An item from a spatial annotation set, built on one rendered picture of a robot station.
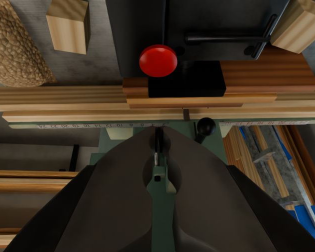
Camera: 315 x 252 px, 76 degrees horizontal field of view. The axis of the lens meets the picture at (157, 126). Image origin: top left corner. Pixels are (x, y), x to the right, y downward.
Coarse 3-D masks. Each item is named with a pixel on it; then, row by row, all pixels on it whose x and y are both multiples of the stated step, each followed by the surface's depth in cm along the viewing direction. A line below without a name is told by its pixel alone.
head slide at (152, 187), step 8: (152, 160) 39; (160, 160) 39; (152, 168) 38; (152, 176) 37; (152, 184) 36; (160, 184) 36; (152, 192) 36; (160, 192) 36; (152, 200) 35; (160, 200) 35; (168, 200) 35; (152, 208) 34; (160, 208) 34; (168, 208) 34; (152, 216) 34; (160, 216) 34; (168, 216) 34; (152, 224) 33; (160, 224) 33; (168, 224) 33; (152, 232) 33; (160, 232) 33; (168, 232) 33; (152, 240) 32; (160, 240) 32; (168, 240) 32; (152, 248) 31; (160, 248) 31; (168, 248) 32
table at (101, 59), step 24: (24, 0) 23; (48, 0) 23; (96, 0) 23; (24, 24) 26; (96, 24) 26; (48, 48) 29; (96, 48) 29; (312, 48) 30; (72, 72) 33; (96, 72) 33
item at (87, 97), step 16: (0, 96) 34; (16, 96) 34; (32, 96) 34; (48, 96) 34; (64, 96) 34; (80, 96) 34; (96, 96) 34; (112, 96) 34; (288, 96) 35; (304, 96) 35
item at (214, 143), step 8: (216, 120) 28; (176, 128) 27; (184, 128) 27; (192, 128) 27; (216, 128) 27; (192, 136) 26; (208, 136) 26; (216, 136) 26; (208, 144) 26; (216, 144) 26; (216, 152) 25; (224, 152) 25; (224, 160) 25; (168, 184) 30; (168, 192) 35
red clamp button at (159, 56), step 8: (152, 48) 15; (160, 48) 15; (168, 48) 15; (144, 56) 15; (152, 56) 15; (160, 56) 15; (168, 56) 15; (144, 64) 16; (152, 64) 16; (160, 64) 16; (168, 64) 16; (176, 64) 16; (144, 72) 17; (152, 72) 16; (160, 72) 16; (168, 72) 17
